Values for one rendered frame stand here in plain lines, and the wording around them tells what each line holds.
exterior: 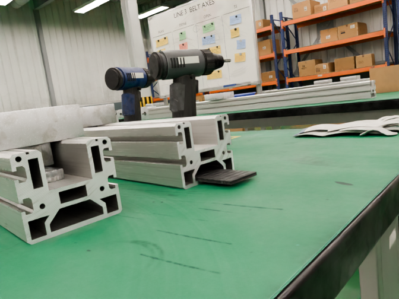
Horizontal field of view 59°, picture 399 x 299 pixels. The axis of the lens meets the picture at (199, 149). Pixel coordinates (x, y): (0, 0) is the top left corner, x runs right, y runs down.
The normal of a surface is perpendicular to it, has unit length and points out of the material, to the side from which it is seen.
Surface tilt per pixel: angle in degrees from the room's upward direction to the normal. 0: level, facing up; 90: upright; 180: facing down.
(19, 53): 90
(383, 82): 89
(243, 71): 90
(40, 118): 90
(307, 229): 0
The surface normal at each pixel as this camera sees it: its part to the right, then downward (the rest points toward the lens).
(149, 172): -0.72, 0.19
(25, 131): 0.68, 0.02
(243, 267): -0.13, -0.98
